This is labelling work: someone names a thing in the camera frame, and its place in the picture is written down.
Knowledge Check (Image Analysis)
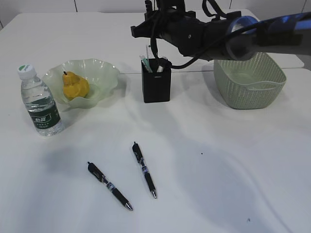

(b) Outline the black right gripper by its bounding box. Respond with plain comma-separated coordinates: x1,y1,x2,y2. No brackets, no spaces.
130,7,197,43

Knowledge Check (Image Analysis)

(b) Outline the black pen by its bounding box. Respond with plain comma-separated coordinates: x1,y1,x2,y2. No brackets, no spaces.
132,142,157,199
87,162,134,211
144,0,153,13

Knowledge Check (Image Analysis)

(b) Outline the transparent plastic ruler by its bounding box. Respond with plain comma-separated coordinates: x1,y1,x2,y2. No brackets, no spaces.
146,45,154,59

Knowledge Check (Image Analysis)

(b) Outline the teal utility knife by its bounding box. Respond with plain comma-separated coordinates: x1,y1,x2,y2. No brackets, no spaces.
139,55,153,73

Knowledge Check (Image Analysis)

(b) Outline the yellow pear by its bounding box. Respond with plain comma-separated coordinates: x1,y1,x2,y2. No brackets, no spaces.
62,71,90,100

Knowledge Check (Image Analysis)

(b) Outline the clear water bottle green label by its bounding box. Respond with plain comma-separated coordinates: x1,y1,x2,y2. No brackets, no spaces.
17,64,64,136

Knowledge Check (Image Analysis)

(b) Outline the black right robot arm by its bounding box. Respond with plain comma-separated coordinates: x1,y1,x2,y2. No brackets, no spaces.
131,8,311,61

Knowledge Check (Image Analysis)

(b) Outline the black square pen holder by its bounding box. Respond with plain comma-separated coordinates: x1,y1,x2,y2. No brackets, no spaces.
141,58,172,103

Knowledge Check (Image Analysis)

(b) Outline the green wavy glass plate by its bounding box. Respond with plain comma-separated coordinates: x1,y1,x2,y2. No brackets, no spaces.
42,58,120,108

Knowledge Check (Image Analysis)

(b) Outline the green woven plastic basket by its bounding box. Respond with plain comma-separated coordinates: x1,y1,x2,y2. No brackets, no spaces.
214,52,287,110

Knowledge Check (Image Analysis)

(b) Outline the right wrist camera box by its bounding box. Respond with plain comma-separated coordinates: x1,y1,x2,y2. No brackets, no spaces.
156,0,186,12

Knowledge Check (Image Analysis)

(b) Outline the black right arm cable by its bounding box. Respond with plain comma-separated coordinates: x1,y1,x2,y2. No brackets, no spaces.
149,0,256,70

